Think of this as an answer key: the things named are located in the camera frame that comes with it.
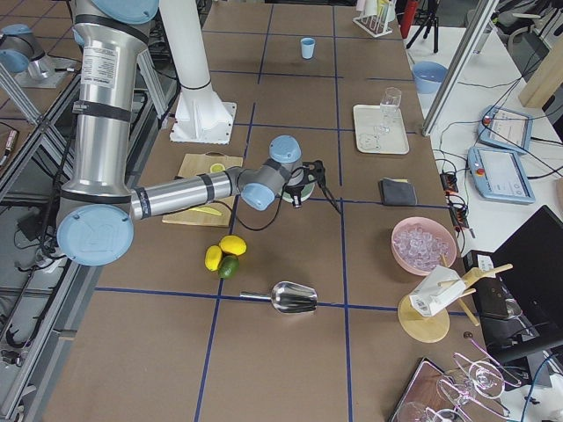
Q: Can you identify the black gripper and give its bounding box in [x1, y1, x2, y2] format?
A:
[284, 160, 325, 207]

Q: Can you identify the green ceramic bowl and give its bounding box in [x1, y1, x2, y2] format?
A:
[282, 182, 315, 203]

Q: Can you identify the light blue cup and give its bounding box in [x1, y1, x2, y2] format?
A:
[300, 37, 316, 60]

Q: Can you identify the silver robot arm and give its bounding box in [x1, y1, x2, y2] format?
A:
[1, 24, 57, 89]
[56, 1, 320, 266]

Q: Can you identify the steel ice scoop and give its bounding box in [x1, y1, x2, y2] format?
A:
[239, 280, 318, 314]

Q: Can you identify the pink bowl of ice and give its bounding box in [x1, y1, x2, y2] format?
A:
[391, 217, 457, 276]

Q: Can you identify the large blue bowl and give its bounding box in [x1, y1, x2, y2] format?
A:
[412, 61, 448, 94]

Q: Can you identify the yellow lemon rear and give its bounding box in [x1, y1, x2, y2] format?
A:
[219, 235, 247, 256]

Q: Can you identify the yellow lemon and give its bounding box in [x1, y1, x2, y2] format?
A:
[204, 244, 223, 272]
[219, 235, 247, 256]

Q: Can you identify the wooden cutting board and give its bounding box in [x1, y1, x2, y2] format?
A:
[162, 152, 243, 228]

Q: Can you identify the lemon half slice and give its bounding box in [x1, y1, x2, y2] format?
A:
[209, 163, 226, 173]

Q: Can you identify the yellow plastic knife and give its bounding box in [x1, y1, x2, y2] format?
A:
[188, 206, 223, 216]

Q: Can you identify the grey folded cloth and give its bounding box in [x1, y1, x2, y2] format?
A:
[378, 178, 418, 207]

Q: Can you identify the green lime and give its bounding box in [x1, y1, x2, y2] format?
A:
[217, 255, 239, 280]

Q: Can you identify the yellow lemon front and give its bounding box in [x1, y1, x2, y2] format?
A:
[204, 244, 223, 272]

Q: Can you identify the cream bear tray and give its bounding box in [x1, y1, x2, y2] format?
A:
[353, 105, 410, 155]

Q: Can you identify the clear wine glass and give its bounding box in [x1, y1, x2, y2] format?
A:
[375, 87, 402, 136]

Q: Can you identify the white paper box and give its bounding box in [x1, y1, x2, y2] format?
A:
[409, 266, 466, 317]

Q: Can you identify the wooden cup stand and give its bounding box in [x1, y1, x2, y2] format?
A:
[398, 264, 513, 343]

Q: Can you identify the near teach pendant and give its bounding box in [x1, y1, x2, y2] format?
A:
[467, 147, 536, 204]

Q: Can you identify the teach pendant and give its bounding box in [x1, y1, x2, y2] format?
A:
[477, 105, 532, 155]
[467, 147, 536, 204]

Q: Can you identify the far teach pendant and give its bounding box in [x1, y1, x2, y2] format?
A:
[477, 105, 532, 155]

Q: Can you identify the black laptop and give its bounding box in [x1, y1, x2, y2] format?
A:
[475, 205, 562, 363]

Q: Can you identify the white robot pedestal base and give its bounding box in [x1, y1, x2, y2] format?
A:
[159, 0, 237, 144]

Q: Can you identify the white wire dish rack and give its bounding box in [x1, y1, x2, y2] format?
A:
[353, 0, 396, 38]

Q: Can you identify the black camera tripod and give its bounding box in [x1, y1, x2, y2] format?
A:
[406, 0, 441, 54]

